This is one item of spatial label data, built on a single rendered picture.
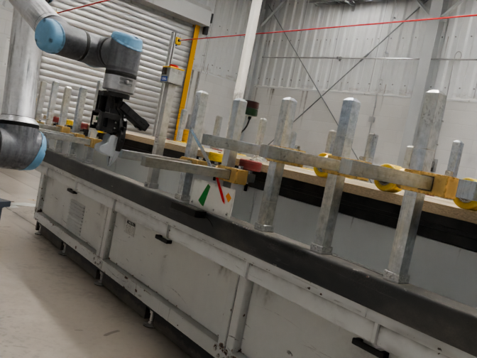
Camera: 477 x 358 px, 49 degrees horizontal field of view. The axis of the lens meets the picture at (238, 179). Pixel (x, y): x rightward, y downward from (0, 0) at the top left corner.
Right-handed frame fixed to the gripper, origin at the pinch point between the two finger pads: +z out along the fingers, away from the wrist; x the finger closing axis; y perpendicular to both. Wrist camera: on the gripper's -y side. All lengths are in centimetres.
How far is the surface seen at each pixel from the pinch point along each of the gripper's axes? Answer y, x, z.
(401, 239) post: -41, 72, 2
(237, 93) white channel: -142, -132, -46
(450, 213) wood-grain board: -58, 74, -6
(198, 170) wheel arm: -29.2, 2.3, -1.6
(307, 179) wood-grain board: -59, 23, -6
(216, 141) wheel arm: -15.9, 27.0, -11.8
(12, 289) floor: -20, -128, 83
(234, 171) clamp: -42.2, 4.8, -3.2
